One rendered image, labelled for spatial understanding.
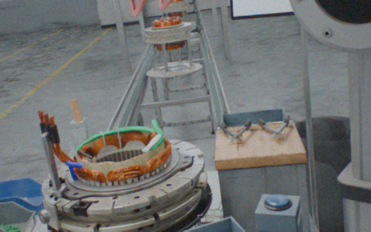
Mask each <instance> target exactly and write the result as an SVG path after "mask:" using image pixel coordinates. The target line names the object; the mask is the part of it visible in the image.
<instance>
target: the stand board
mask: <svg viewBox="0 0 371 232"><path fill-rule="evenodd" d="M283 132H284V138H285V139H284V140H277V141H271V140H270V133H271V132H270V131H267V130H266V129H262V130H256V129H255V131H245V132H244V133H243V137H244V143H243V144H236V145H231V143H230V135H229V134H228V133H218V129H217V132H216V142H215V169H216V170H224V169H232V168H254V167H261V166H275V165H284V164H298V163H306V162H307V155H306V151H305V149H304V147H303V144H302V141H301V139H300V137H299V135H298V133H297V130H296V127H295V125H294V123H293V126H292V127H286V128H285V129H284V130H283Z"/></svg>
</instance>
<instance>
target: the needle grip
mask: <svg viewBox="0 0 371 232"><path fill-rule="evenodd" d="M70 105H71V108H72V115H73V117H74V121H75V122H78V121H82V120H83V117H82V115H81V111H80V107H79V103H78V99H77V98H72V99H71V100H70Z"/></svg>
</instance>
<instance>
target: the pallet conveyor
mask: <svg viewBox="0 0 371 232"><path fill-rule="evenodd" d="M195 2H196V3H195ZM189 4H191V5H190V6H192V5H193V9H191V10H194V9H197V7H198V4H197V1H196V0H192V3H190V2H189ZM196 4H197V7H196ZM190 6H189V7H190ZM198 11H199V7H198ZM199 15H200V18H199ZM200 19H201V22H202V23H200ZM188 21H195V25H192V26H193V27H197V26H198V25H201V24H202V25H203V28H204V31H205V35H206V39H207V43H208V45H209V39H208V37H207V33H206V30H205V26H204V24H203V20H202V18H201V13H200V11H199V14H195V13H194V16H192V17H188ZM193 43H198V45H199V48H198V49H197V50H192V51H191V52H199V51H200V56H201V58H200V59H197V60H192V63H194V64H197V63H200V64H201V65H202V68H203V75H204V77H205V82H204V84H203V85H202V86H193V87H184V88H178V89H170V88H169V87H167V82H166V78H162V85H163V90H164V98H165V101H159V100H158V88H157V83H156V78H149V77H148V76H147V75H146V73H147V71H149V70H151V69H154V68H155V64H154V57H153V52H152V48H151V50H150V53H149V55H148V58H147V59H146V62H145V63H144V66H143V68H142V71H141V73H140V75H139V79H138V81H137V83H136V85H135V88H134V91H133V93H132V95H131V98H130V99H129V102H128V104H127V106H126V107H125V110H124V112H123V115H122V116H121V120H120V123H119V125H118V128H122V127H134V126H135V124H136V126H137V127H143V126H144V123H143V118H142V112H141V109H150V108H155V111H156V118H157V121H158V126H159V128H160V129H161V130H162V131H163V132H164V129H163V128H164V127H174V126H179V125H189V124H194V123H204V122H209V121H210V122H211V128H212V130H213V131H212V132H211V133H212V134H215V142H216V132H217V129H218V128H220V127H221V126H220V122H221V115H224V114H223V109H222V106H221V101H220V98H219V94H218V91H217V86H216V83H215V78H214V75H213V71H212V68H211V64H210V61H209V53H208V50H207V46H206V43H205V38H204V35H203V33H199V32H197V38H194V39H190V44H193ZM150 45H151V44H149V45H148V46H147V48H146V50H145V52H144V54H143V56H142V58H141V60H140V62H139V63H138V68H137V69H136V72H135V73H134V76H133V77H132V80H131V81H130V83H129V85H128V87H127V89H126V92H125V94H124V96H123V98H122V99H121V102H120V104H119V106H118V108H117V110H116V112H115V115H114V116H113V118H112V120H111V122H110V124H109V126H108V128H107V130H106V131H112V130H113V127H114V126H115V123H116V121H117V119H118V117H119V115H120V113H121V109H122V107H123V105H124V102H125V100H126V98H127V96H128V94H129V92H130V90H131V88H132V86H133V84H134V81H135V80H136V77H137V75H138V73H139V70H140V67H141V65H142V63H143V61H144V59H145V57H146V54H147V52H148V50H149V48H150ZM209 51H210V55H211V59H212V61H213V65H214V68H215V72H216V75H217V79H218V82H219V86H220V88H221V93H222V96H223V99H224V102H225V109H226V112H227V114H231V113H230V111H229V106H228V104H227V100H226V98H225V92H224V89H223V85H222V83H221V79H220V77H219V73H218V70H217V67H216V63H215V61H214V58H213V54H212V51H211V47H210V45H209ZM170 53H171V58H172V63H170V56H169V51H168V49H167V50H166V56H167V61H168V64H178V62H174V55H175V54H177V52H174V51H173V49H172V50H171V51H170ZM157 55H158V60H159V64H158V67H159V66H164V62H163V57H162V51H159V50H158V49H157V48H156V57H157ZM149 81H150V82H151V87H152V94H153V98H154V102H150V103H142V100H143V98H144V95H145V92H146V89H147V86H148V83H149ZM202 88H206V92H207V95H205V96H200V97H191V98H185V99H171V100H169V95H168V93H172V92H177V91H187V90H192V89H202ZM200 101H208V103H209V113H210V115H208V117H207V118H202V119H193V120H188V121H178V122H173V123H166V122H165V121H163V120H162V116H161V112H160V107H164V106H170V105H179V104H185V103H194V102H200Z"/></svg>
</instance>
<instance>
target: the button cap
mask: <svg viewBox="0 0 371 232"><path fill-rule="evenodd" d="M266 203H267V205H268V206H270V207H275V208H279V207H285V206H287V205H288V204H289V203H290V201H289V198H288V197H287V196H285V195H282V194H274V195H270V196H268V197H267V199H266Z"/></svg>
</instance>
